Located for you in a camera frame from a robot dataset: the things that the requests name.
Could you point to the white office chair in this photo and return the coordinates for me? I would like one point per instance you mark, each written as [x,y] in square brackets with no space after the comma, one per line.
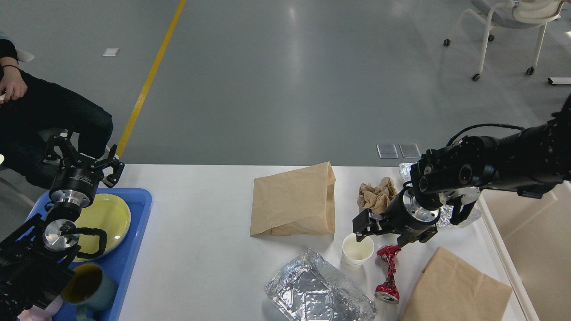
[510,15]

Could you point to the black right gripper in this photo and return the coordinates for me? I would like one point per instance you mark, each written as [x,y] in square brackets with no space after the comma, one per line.
[404,217]

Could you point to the white chair leg right edge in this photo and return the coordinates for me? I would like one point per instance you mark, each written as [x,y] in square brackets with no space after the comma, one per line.
[555,81]

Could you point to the yellow floor tape line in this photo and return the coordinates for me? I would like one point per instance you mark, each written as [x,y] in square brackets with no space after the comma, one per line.
[135,112]

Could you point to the white paper cup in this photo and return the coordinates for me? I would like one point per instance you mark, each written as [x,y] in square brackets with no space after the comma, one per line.
[354,253]

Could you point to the person's left hand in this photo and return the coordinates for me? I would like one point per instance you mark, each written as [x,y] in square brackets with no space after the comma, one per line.
[12,84]

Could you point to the person in black clothes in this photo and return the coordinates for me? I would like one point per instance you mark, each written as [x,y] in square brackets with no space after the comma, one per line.
[46,105]

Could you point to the floor socket plate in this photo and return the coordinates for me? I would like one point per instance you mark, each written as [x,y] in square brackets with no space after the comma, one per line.
[410,151]
[387,151]

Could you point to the pink mug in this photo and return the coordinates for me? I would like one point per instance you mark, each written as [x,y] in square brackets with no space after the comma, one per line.
[38,314]

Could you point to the teal mug yellow inside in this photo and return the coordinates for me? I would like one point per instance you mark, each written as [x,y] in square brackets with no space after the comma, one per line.
[91,290]

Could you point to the crumpled foil sheet right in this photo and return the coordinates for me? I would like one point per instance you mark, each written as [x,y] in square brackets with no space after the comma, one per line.
[458,208]

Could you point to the beige plastic bin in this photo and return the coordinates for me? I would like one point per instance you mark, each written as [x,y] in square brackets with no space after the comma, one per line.
[533,239]

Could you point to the foil tray front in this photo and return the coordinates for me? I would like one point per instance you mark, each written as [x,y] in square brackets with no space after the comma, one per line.
[309,288]

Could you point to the yellow plastic plate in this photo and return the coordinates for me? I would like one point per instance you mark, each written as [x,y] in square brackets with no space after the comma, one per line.
[109,213]

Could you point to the blue plastic tray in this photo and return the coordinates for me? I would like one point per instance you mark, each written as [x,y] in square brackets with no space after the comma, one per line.
[119,264]

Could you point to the crushed red can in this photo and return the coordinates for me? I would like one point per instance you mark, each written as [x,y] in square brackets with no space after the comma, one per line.
[388,291]

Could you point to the crumpled brown paper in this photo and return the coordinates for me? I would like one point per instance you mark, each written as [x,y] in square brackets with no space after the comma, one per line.
[379,197]

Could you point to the brown paper bag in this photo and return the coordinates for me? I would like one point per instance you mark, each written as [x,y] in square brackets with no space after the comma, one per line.
[296,202]
[450,289]

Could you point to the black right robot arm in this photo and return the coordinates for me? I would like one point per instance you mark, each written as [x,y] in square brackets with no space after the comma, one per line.
[529,163]

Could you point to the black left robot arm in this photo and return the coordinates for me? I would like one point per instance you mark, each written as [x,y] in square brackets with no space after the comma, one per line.
[35,258]

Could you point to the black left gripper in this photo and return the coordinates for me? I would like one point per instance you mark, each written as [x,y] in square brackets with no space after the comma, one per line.
[76,185]

